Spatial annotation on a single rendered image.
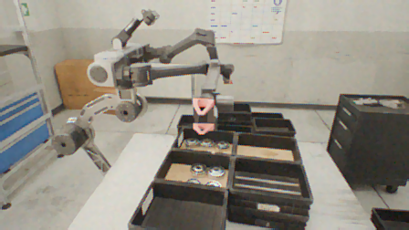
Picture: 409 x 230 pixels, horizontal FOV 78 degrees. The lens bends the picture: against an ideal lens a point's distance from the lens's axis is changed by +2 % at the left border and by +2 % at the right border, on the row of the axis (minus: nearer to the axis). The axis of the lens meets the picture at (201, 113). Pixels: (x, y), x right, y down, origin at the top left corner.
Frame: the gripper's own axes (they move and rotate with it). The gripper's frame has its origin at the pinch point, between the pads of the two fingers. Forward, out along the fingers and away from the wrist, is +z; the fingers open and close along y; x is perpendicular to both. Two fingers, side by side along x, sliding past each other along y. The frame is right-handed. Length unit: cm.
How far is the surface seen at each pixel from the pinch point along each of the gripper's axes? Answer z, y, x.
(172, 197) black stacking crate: -33, 61, 20
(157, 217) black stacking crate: -21, 62, 24
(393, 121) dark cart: -145, 64, -151
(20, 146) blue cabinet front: -129, 97, 195
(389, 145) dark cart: -145, 88, -154
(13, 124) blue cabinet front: -130, 73, 195
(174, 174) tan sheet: -53, 62, 22
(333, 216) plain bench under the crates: -43, 76, -68
